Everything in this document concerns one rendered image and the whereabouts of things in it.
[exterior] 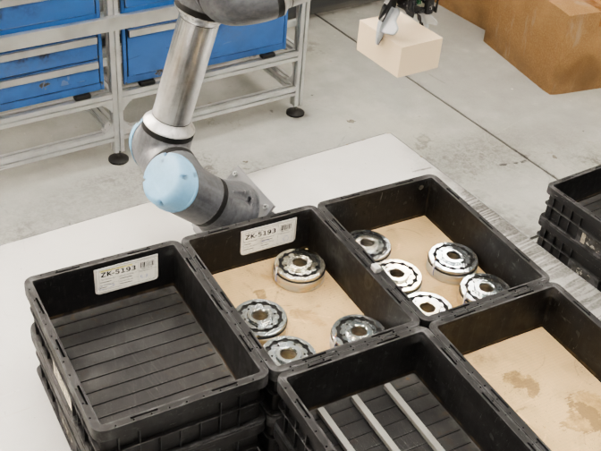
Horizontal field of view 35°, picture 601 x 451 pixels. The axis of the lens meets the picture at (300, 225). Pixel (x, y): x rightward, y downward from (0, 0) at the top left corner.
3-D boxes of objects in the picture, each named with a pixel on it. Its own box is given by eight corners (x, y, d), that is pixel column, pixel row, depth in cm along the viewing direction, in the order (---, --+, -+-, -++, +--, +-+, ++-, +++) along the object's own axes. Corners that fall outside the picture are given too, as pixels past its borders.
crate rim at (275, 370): (177, 248, 182) (177, 238, 181) (312, 212, 195) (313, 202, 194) (272, 385, 155) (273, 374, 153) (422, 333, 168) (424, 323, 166)
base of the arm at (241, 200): (198, 232, 218) (168, 217, 211) (231, 174, 218) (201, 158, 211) (237, 257, 207) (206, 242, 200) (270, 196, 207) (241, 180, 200)
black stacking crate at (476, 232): (310, 249, 201) (315, 205, 194) (425, 216, 213) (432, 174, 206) (415, 370, 173) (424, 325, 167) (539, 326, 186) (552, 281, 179)
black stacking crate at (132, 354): (29, 328, 175) (22, 281, 169) (177, 286, 188) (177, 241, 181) (99, 485, 148) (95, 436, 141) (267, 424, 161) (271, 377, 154)
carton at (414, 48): (356, 49, 225) (359, 20, 221) (395, 39, 231) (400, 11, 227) (397, 78, 215) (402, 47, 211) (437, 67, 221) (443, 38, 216)
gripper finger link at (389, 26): (381, 47, 211) (404, 12, 209) (366, 38, 215) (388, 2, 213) (389, 53, 213) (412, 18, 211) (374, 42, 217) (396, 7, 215)
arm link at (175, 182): (197, 236, 203) (151, 214, 193) (174, 199, 212) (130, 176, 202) (232, 195, 200) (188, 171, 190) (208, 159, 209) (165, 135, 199)
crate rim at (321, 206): (313, 212, 195) (314, 202, 194) (431, 181, 208) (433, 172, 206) (422, 333, 168) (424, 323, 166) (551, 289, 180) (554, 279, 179)
